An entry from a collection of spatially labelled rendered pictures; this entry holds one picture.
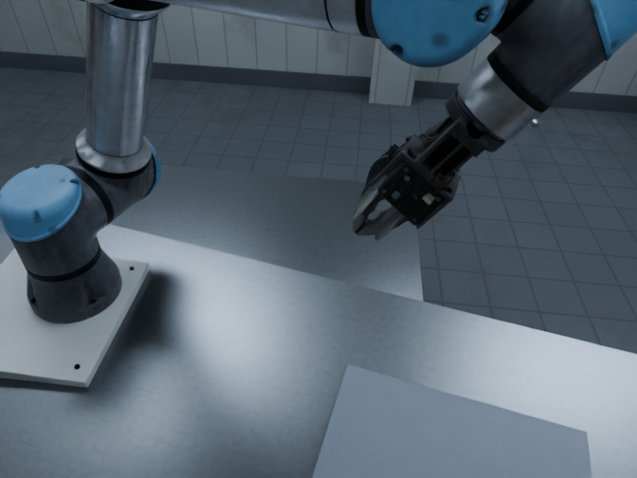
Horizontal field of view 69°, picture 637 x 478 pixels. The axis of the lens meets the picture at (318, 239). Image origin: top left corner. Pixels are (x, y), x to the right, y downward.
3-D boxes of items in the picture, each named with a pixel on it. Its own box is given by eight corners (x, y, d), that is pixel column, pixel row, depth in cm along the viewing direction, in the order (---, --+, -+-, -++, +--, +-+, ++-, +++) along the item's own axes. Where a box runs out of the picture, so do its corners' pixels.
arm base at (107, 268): (15, 322, 78) (-9, 283, 72) (50, 258, 89) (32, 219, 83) (108, 324, 79) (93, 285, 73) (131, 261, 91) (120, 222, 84)
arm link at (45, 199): (3, 260, 75) (-33, 193, 66) (69, 213, 85) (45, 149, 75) (59, 287, 72) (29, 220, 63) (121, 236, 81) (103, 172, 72)
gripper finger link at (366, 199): (325, 232, 57) (373, 185, 51) (341, 211, 62) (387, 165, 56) (343, 249, 57) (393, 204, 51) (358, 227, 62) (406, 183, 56)
